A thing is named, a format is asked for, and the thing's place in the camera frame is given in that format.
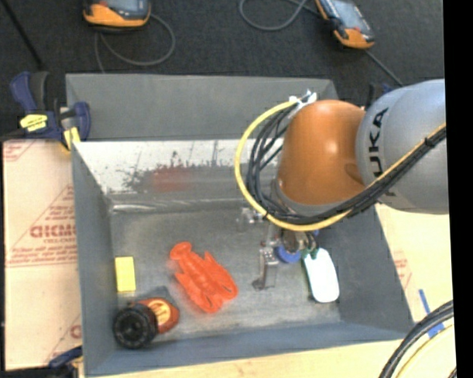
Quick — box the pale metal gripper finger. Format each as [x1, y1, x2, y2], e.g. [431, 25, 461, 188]
[235, 206, 264, 234]
[250, 247, 280, 291]

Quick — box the orange toy lobster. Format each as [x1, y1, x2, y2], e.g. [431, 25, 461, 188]
[167, 239, 240, 315]

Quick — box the grey metal bin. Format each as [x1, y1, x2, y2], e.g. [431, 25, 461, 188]
[64, 60, 417, 378]

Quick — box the yellow block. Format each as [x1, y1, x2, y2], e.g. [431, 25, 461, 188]
[113, 256, 137, 294]

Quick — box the orange bottle with black cap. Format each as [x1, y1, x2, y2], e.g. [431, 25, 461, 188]
[110, 296, 183, 352]

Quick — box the brown cardboard board red print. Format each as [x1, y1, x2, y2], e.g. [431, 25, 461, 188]
[0, 123, 455, 373]

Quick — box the blue ring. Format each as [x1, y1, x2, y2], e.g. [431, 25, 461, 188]
[272, 245, 303, 265]

